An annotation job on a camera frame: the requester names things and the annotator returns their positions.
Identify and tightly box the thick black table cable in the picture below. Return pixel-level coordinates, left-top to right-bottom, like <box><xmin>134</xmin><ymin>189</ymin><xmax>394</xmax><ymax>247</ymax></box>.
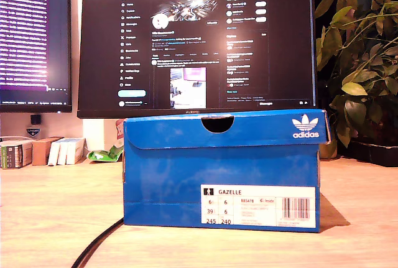
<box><xmin>70</xmin><ymin>218</ymin><xmax>125</xmax><ymax>268</ymax></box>

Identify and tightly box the blue adidas shoebox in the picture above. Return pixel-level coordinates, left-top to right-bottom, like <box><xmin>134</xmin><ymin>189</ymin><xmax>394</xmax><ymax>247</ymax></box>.
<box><xmin>123</xmin><ymin>108</ymin><xmax>333</xmax><ymax>234</ymax></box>

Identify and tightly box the black planter tray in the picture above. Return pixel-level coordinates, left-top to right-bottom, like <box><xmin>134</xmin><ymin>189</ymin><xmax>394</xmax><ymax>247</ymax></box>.
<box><xmin>348</xmin><ymin>140</ymin><xmax>398</xmax><ymax>168</ymax></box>

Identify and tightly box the large black Huawei monitor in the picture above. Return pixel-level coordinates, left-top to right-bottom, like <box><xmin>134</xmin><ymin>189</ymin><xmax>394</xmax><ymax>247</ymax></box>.
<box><xmin>76</xmin><ymin>0</ymin><xmax>318</xmax><ymax>119</ymax></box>

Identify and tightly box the flat white box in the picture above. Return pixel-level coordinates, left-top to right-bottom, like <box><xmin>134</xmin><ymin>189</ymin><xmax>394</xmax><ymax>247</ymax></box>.
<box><xmin>0</xmin><ymin>136</ymin><xmax>34</xmax><ymax>143</ymax></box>

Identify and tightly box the shield-shaped badge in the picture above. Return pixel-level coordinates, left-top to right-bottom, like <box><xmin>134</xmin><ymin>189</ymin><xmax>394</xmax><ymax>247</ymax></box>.
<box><xmin>25</xmin><ymin>124</ymin><xmax>42</xmax><ymax>139</ymax></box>

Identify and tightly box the green crumpled packet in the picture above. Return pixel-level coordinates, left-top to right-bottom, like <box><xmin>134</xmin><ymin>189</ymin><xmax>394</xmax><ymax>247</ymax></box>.
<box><xmin>86</xmin><ymin>144</ymin><xmax>124</xmax><ymax>164</ymax></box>

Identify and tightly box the green and white box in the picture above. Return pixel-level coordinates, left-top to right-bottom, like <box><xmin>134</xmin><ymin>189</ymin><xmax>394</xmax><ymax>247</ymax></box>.
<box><xmin>0</xmin><ymin>141</ymin><xmax>34</xmax><ymax>170</ymax></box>

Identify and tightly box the red and white package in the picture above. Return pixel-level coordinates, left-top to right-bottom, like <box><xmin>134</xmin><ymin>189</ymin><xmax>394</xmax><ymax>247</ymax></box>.
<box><xmin>115</xmin><ymin>119</ymin><xmax>126</xmax><ymax>141</ymax></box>

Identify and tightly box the small brown plant pot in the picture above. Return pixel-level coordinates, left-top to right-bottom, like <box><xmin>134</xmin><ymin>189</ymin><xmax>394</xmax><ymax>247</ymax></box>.
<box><xmin>320</xmin><ymin>139</ymin><xmax>339</xmax><ymax>160</ymax></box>

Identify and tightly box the green leafy houseplant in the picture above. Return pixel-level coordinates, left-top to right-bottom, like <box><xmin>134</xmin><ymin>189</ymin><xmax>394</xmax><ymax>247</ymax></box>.
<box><xmin>314</xmin><ymin>0</ymin><xmax>398</xmax><ymax>150</ymax></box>

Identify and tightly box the black monitor with purple terminal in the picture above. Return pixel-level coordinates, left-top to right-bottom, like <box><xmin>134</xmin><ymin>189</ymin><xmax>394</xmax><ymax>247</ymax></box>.
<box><xmin>0</xmin><ymin>0</ymin><xmax>73</xmax><ymax>114</ymax></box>

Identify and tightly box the white monitor stand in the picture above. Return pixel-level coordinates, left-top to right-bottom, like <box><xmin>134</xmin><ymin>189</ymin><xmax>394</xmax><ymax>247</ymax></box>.
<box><xmin>82</xmin><ymin>118</ymin><xmax>105</xmax><ymax>152</ymax></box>

